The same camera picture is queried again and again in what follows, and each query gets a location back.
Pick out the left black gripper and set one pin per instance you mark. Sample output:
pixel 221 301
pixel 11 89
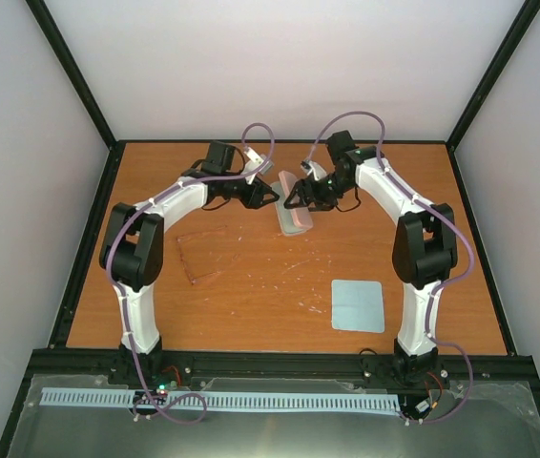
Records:
pixel 259 189

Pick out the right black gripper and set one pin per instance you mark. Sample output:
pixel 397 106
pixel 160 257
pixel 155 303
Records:
pixel 301 187

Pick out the pink glasses case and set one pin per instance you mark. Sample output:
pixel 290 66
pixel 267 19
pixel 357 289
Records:
pixel 292 222

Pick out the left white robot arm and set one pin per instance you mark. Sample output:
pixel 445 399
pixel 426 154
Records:
pixel 132 252

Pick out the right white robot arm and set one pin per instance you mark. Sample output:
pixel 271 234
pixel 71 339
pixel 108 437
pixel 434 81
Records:
pixel 424 249

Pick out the transparent brown sunglasses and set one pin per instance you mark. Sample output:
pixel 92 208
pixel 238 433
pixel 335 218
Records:
pixel 206 254

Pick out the light blue cleaning cloth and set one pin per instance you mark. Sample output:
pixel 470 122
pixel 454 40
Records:
pixel 357 306

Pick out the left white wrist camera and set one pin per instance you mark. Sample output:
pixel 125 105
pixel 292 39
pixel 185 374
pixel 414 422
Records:
pixel 255 165

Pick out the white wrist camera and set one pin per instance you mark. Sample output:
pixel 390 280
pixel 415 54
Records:
pixel 313 170
pixel 255 165

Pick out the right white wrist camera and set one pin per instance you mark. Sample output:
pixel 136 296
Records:
pixel 313 170

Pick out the slotted grey cable duct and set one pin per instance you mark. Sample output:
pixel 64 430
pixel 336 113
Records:
pixel 217 401

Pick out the black aluminium frame rail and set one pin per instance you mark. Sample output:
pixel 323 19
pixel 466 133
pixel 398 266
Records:
pixel 191 367

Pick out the metal base plate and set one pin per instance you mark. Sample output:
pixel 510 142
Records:
pixel 484 420

